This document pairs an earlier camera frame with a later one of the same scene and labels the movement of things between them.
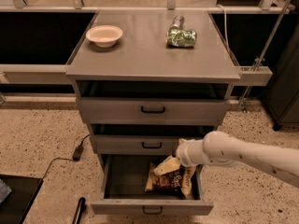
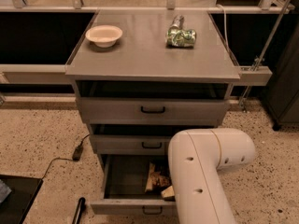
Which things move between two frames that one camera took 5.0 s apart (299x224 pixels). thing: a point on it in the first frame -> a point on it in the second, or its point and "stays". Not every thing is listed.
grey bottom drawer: (124, 179) stays
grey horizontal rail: (35, 74) stays
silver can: (177, 22) stays
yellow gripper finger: (168, 164) -> (168, 194)
